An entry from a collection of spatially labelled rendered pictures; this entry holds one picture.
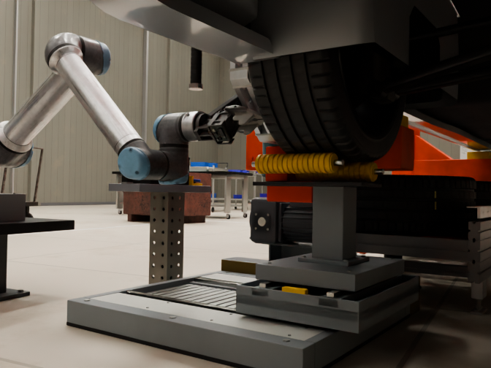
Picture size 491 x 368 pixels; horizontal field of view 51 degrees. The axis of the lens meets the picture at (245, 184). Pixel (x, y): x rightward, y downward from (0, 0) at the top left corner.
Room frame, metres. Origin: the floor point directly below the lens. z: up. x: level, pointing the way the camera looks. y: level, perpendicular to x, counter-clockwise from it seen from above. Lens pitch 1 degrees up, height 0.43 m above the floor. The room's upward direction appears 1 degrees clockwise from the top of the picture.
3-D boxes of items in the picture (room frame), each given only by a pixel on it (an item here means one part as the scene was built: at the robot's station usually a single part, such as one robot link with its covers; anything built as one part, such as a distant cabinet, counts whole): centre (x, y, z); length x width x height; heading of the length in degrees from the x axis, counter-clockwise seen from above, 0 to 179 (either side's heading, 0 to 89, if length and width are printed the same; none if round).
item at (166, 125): (1.61, 0.22, 0.62); 0.12 x 0.09 x 0.10; 56
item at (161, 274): (2.18, 0.32, 0.21); 0.10 x 0.10 x 0.42; 56
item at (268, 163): (1.49, -0.14, 0.51); 0.29 x 0.06 x 0.06; 56
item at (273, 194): (1.63, -0.16, 0.48); 0.16 x 0.12 x 0.17; 56
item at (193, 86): (1.64, 0.16, 0.83); 0.04 x 0.04 x 0.16
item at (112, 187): (2.15, 0.34, 0.44); 0.43 x 0.17 x 0.03; 146
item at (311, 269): (1.55, -0.27, 0.32); 0.40 x 0.30 x 0.28; 146
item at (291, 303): (1.55, -0.27, 0.13); 0.50 x 0.36 x 0.10; 146
